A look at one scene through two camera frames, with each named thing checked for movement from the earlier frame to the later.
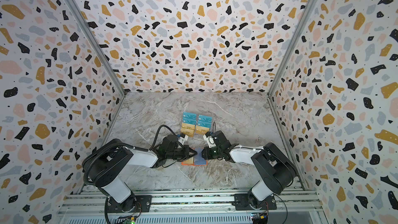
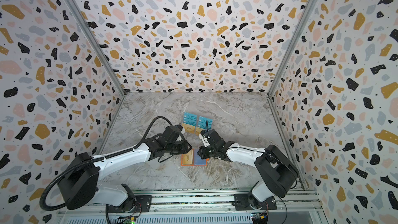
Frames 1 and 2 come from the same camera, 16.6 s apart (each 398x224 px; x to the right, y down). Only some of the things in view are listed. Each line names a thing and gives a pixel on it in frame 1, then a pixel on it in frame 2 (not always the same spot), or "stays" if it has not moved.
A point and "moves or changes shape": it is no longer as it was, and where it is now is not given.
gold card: [188, 132] moves or changes shape
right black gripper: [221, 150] stays
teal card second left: [189, 121] stays
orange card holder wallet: [196, 160] stays
